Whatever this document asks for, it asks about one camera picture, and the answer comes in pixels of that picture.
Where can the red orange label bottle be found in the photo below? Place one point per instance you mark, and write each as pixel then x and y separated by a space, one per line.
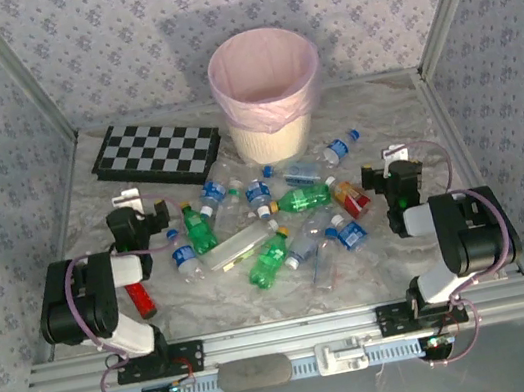
pixel 351 198

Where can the blue label bottle white cap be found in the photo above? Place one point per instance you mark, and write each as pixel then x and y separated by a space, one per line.
pixel 256 192
pixel 213 192

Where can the clear bottle green band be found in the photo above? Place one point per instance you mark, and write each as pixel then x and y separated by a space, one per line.
pixel 227 214

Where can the clear square bottle white cap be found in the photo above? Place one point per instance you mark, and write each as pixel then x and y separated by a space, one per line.
pixel 238 248

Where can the clear bluish bottle white cap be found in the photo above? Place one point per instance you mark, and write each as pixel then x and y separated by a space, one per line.
pixel 302 250

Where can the clear plastic bottle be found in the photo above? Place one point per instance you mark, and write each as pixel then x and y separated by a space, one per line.
pixel 323 271

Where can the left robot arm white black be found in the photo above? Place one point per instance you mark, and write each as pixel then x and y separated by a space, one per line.
pixel 82 299

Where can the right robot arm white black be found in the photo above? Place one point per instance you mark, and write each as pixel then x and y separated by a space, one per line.
pixel 476 229

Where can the cream ribbed waste bin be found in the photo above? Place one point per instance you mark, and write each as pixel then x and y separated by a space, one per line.
pixel 273 143

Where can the pink plastic bin liner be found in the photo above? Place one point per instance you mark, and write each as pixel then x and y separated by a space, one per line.
pixel 264 63

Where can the black white folding chessboard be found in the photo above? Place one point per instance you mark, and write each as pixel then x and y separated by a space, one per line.
pixel 152 149

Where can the red tube white cap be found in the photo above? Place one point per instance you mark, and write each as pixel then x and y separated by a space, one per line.
pixel 142 301

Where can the grey oval pad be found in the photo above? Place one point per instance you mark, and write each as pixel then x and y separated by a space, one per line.
pixel 252 372

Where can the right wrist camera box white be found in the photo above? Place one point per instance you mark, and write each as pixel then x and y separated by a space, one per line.
pixel 396 153

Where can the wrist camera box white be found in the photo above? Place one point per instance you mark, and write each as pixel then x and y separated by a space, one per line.
pixel 396 153
pixel 128 199

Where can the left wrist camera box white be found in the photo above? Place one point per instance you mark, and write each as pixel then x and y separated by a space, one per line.
pixel 128 199

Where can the aluminium side rail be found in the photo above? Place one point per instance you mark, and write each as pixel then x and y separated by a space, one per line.
pixel 64 205

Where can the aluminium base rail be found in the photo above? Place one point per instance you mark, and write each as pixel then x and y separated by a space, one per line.
pixel 291 333

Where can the white latch bracket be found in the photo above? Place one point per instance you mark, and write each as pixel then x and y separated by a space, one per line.
pixel 338 357

